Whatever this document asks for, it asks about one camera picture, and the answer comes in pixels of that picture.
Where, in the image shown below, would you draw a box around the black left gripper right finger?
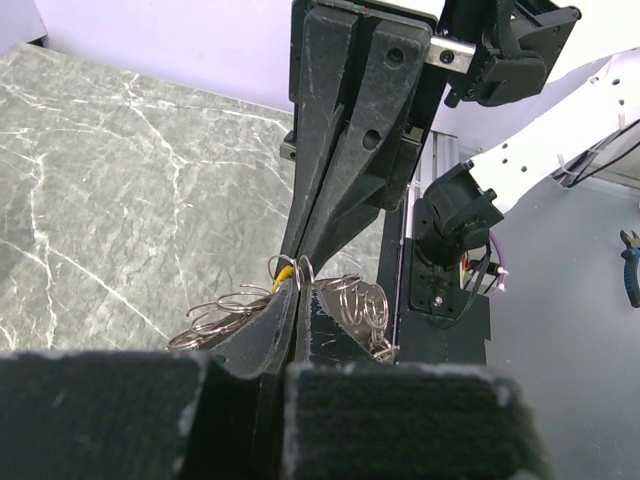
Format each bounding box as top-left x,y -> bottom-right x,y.
287,289 -> 556,480

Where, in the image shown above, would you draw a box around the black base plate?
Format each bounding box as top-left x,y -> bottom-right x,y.
376,210 -> 491,365

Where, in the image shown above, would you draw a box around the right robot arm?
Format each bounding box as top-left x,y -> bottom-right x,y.
282,1 -> 639,328

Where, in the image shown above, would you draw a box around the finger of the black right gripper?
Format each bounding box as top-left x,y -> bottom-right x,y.
281,7 -> 357,265
311,17 -> 431,268

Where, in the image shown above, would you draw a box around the blue handled pliers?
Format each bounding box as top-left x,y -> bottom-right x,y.
620,230 -> 640,308

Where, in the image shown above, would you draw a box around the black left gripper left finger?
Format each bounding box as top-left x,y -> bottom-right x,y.
1,281 -> 299,479

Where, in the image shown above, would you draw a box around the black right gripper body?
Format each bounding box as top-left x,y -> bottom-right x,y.
282,1 -> 580,186

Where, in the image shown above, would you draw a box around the yellow key tag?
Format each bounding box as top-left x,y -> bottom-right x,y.
271,265 -> 296,293

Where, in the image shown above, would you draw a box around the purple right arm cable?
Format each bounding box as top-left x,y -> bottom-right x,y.
487,232 -> 511,296

